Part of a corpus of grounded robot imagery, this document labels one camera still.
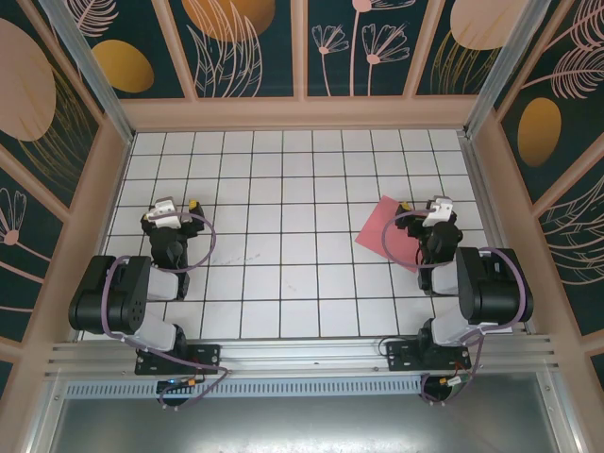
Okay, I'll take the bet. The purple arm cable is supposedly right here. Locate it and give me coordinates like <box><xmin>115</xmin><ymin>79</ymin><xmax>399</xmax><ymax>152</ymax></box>
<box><xmin>381</xmin><ymin>210</ymin><xmax>534</xmax><ymax>407</ymax></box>
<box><xmin>101</xmin><ymin>210</ymin><xmax>231</xmax><ymax>411</ymax></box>

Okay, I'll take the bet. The aluminium side rail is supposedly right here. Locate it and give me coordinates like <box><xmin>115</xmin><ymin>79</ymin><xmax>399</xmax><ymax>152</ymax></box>
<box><xmin>460</xmin><ymin>133</ymin><xmax>537</xmax><ymax>335</ymax></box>

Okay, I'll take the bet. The black electronics board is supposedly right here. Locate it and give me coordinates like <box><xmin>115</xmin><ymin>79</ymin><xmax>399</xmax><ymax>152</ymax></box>
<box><xmin>157</xmin><ymin>377</ymin><xmax>200</xmax><ymax>411</ymax></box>
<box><xmin>421</xmin><ymin>375</ymin><xmax>474</xmax><ymax>407</ymax></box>

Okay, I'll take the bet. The grey metal sheet panel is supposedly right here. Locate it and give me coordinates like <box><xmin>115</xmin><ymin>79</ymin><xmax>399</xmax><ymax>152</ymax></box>
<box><xmin>46</xmin><ymin>394</ymin><xmax>584</xmax><ymax>453</ymax></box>

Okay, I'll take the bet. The aluminium mounting rail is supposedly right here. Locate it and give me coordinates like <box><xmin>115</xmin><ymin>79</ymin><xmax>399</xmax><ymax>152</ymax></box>
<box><xmin>44</xmin><ymin>333</ymin><xmax>561</xmax><ymax>384</ymax></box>

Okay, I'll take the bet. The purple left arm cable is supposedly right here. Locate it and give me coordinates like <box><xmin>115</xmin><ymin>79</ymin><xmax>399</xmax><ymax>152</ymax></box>
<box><xmin>101</xmin><ymin>210</ymin><xmax>231</xmax><ymax>411</ymax></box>

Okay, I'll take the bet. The aluminium frame bar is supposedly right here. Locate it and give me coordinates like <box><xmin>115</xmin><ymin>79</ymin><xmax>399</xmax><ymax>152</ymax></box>
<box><xmin>542</xmin><ymin>361</ymin><xmax>589</xmax><ymax>453</ymax></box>
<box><xmin>23</xmin><ymin>375</ymin><xmax>67</xmax><ymax>453</ymax></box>

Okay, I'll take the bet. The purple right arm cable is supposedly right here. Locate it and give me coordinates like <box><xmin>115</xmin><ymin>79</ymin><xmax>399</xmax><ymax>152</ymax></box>
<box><xmin>381</xmin><ymin>210</ymin><xmax>534</xmax><ymax>407</ymax></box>

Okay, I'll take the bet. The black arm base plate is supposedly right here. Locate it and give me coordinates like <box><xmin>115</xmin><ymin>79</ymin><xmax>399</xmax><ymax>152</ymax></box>
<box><xmin>385</xmin><ymin>340</ymin><xmax>473</xmax><ymax>373</ymax></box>
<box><xmin>135</xmin><ymin>343</ymin><xmax>223</xmax><ymax>377</ymax></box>

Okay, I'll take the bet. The aluminium corner post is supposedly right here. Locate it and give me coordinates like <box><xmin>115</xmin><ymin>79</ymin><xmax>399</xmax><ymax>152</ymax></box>
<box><xmin>37</xmin><ymin>0</ymin><xmax>138</xmax><ymax>143</ymax></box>
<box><xmin>463</xmin><ymin>0</ymin><xmax>554</xmax><ymax>139</ymax></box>

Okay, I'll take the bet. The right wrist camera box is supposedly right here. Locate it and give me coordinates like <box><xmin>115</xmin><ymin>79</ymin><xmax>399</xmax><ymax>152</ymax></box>
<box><xmin>422</xmin><ymin>195</ymin><xmax>455</xmax><ymax>230</ymax></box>

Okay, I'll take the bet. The slotted grey cable duct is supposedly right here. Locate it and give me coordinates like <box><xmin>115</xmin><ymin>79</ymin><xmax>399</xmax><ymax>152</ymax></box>
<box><xmin>63</xmin><ymin>379</ymin><xmax>426</xmax><ymax>398</ymax></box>

